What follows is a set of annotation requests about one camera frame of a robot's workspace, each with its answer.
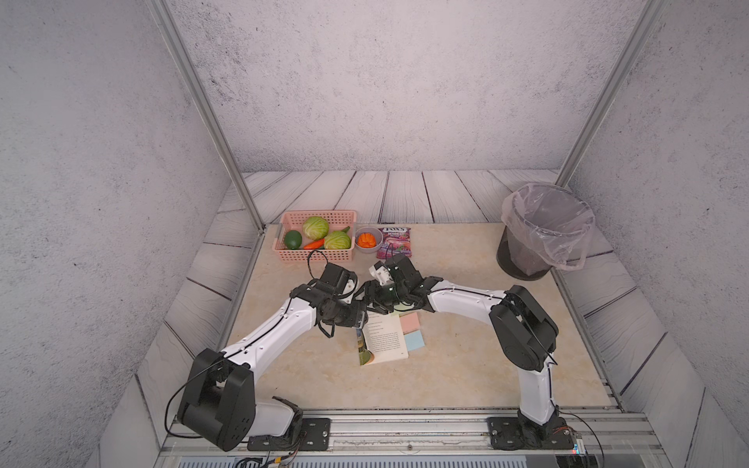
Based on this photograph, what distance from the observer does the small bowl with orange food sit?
1097mm

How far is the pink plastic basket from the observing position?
1.08 metres

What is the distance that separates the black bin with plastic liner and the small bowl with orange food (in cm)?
45

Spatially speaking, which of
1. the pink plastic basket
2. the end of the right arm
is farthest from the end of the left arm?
the pink plastic basket

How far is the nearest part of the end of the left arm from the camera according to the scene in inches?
23.7

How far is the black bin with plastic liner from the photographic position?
33.8 inches

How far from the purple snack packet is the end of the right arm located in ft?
0.99

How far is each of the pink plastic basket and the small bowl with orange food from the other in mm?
20

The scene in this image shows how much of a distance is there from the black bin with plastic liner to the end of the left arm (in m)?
0.55
